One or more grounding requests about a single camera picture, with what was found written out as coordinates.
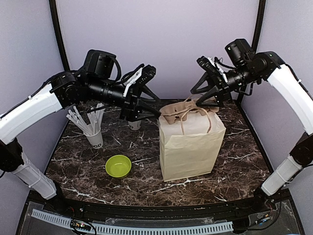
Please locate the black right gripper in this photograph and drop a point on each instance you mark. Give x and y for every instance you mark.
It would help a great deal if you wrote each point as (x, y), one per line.
(221, 86)

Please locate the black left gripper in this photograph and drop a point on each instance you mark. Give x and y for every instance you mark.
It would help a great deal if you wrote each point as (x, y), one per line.
(134, 95)

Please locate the white paper coffee cup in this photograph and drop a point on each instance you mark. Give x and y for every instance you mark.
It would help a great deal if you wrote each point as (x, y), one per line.
(135, 125)

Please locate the brown cardboard cup carrier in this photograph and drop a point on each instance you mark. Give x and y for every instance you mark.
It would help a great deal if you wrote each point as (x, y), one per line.
(179, 111)

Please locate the brown paper takeout bag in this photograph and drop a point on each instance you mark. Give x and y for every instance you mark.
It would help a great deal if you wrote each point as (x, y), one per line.
(189, 148)

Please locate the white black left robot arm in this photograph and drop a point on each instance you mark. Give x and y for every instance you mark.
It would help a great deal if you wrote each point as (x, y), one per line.
(58, 93)

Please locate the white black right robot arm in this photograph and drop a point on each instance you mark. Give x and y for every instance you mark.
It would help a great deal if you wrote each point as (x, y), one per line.
(272, 69)

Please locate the bundle of white wrapped straws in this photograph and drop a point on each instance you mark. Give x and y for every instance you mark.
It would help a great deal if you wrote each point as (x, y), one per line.
(90, 125)

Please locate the white cup holding straws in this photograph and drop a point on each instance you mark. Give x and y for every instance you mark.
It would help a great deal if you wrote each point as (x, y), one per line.
(95, 140)

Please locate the lime green bowl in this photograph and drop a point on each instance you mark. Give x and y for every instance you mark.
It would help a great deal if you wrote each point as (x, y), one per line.
(118, 166)

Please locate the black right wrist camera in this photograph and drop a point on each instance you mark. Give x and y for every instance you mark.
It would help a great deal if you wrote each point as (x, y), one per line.
(240, 52)

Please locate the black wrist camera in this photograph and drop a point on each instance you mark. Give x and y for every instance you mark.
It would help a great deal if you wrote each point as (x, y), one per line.
(240, 52)
(99, 63)

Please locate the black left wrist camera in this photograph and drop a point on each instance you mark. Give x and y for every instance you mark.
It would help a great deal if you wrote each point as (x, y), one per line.
(99, 63)

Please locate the black corner frame post left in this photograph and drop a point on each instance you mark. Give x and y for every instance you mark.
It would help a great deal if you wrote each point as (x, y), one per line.
(58, 34)

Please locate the black corner frame post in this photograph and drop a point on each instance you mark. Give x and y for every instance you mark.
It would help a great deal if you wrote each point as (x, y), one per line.
(58, 34)
(256, 38)

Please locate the black corner frame post right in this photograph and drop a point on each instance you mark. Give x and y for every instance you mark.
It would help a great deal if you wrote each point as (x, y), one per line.
(256, 38)

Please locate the black front table rail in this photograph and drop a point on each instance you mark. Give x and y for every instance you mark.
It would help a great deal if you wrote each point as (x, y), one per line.
(281, 206)

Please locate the white slotted cable duct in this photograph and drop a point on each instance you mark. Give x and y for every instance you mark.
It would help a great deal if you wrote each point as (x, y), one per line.
(133, 227)

